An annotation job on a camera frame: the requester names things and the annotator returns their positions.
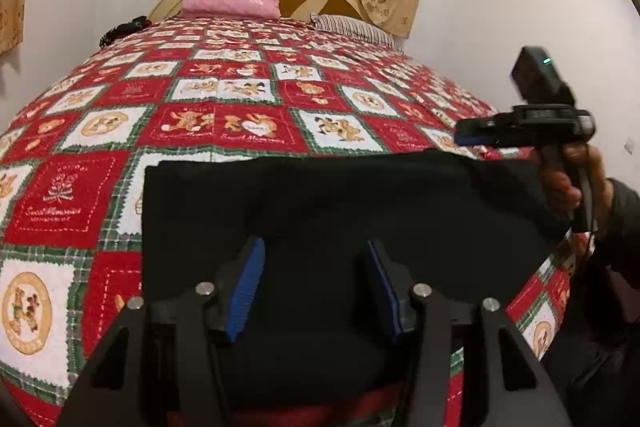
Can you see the person's right forearm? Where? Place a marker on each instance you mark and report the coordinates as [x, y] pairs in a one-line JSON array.
[[625, 217]]

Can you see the white wall outlet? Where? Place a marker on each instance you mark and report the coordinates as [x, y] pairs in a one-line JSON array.
[[628, 146]]

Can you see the pink pillow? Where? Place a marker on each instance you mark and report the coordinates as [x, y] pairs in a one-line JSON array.
[[227, 0]]

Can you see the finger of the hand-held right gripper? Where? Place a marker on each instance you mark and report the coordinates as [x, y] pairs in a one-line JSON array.
[[475, 132]]

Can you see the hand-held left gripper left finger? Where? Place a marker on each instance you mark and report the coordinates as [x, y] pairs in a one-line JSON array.
[[248, 289]]

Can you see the red printed patchwork quilt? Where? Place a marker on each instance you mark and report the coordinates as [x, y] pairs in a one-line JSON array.
[[250, 122]]

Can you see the person's dark clothing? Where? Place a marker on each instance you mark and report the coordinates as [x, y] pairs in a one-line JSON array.
[[600, 332]]

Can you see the beige pleated side curtain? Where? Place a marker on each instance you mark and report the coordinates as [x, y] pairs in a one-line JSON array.
[[10, 12]]

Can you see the small black object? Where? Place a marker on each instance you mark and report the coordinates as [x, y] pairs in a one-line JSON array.
[[122, 32]]

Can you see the black pants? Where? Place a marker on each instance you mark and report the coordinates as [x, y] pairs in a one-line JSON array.
[[325, 197]]

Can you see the striped pillow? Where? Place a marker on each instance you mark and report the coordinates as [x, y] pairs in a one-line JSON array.
[[355, 28]]

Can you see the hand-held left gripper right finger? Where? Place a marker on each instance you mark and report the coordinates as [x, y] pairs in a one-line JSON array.
[[387, 292]]

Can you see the person's right hand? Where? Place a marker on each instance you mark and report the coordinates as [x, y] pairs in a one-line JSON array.
[[562, 187]]

